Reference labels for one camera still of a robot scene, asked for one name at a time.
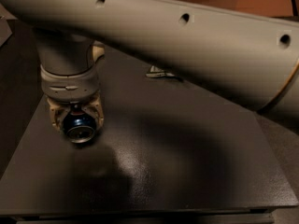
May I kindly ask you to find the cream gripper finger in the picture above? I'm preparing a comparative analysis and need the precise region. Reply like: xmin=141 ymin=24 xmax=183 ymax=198
xmin=81 ymin=93 xmax=104 ymax=131
xmin=47 ymin=97 xmax=71 ymax=133

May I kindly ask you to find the blue pepsi can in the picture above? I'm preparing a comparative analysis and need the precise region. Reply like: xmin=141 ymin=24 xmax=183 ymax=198
xmin=62 ymin=113 xmax=96 ymax=144

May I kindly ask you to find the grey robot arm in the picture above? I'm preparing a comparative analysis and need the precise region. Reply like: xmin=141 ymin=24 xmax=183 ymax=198
xmin=0 ymin=0 xmax=299 ymax=132

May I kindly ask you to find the yellow sponge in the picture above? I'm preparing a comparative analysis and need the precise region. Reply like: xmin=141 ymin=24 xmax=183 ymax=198
xmin=93 ymin=42 xmax=105 ymax=62

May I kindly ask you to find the green chip bag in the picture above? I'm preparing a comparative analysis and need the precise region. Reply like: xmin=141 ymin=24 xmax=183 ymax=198
xmin=146 ymin=65 xmax=174 ymax=78

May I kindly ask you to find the grey object at left edge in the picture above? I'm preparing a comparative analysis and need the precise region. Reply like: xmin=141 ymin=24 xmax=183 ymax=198
xmin=0 ymin=16 xmax=12 ymax=47

